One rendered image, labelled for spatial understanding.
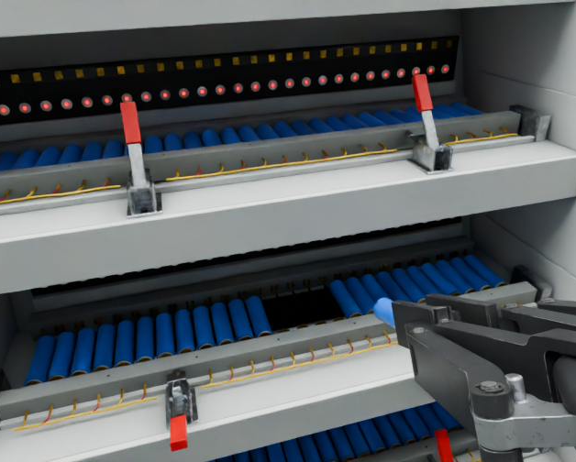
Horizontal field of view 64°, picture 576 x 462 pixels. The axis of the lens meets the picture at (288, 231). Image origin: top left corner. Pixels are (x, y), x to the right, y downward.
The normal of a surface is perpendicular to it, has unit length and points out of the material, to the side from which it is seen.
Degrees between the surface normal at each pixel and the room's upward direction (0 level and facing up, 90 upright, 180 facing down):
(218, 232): 109
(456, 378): 92
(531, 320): 91
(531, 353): 89
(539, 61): 90
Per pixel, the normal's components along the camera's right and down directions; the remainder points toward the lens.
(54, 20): 0.26, 0.46
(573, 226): -0.97, 0.16
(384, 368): -0.04, -0.88
